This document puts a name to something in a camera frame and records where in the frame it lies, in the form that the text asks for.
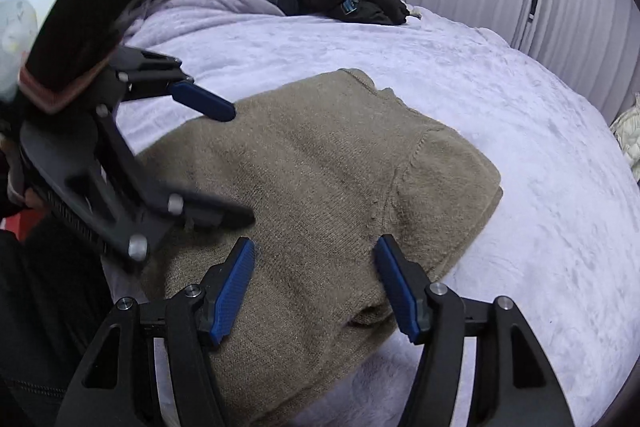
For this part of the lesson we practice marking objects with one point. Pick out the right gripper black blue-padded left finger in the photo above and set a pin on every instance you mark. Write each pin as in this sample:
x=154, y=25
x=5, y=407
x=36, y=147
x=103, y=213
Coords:
x=115, y=383

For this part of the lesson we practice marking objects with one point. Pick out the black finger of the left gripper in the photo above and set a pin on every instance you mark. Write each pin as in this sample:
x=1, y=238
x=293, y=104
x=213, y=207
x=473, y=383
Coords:
x=210, y=212

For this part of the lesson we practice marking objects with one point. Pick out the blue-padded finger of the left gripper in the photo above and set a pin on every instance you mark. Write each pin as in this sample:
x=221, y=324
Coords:
x=202, y=101

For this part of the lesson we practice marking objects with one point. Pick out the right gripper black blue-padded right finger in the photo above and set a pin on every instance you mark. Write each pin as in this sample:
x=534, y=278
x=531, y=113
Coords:
x=514, y=383

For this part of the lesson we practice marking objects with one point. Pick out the brown knitted sweater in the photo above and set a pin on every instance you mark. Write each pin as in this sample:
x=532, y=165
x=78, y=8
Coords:
x=328, y=164

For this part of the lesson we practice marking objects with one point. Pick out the person's left hand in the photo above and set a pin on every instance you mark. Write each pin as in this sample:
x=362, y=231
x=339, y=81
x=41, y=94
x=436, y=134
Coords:
x=15, y=195

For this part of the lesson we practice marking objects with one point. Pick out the lavender folded pillow blanket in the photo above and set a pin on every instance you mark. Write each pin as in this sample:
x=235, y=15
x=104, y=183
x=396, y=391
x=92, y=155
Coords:
x=200, y=1

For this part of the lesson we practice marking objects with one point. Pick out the lavender plush bed blanket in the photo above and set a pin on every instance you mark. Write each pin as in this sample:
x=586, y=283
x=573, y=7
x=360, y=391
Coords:
x=565, y=239

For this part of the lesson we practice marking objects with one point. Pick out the cream puffer jacket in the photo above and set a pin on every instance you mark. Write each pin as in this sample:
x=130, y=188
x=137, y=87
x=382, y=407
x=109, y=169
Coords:
x=626, y=131

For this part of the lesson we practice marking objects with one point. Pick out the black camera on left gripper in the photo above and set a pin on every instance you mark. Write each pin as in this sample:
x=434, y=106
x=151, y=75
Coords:
x=74, y=43

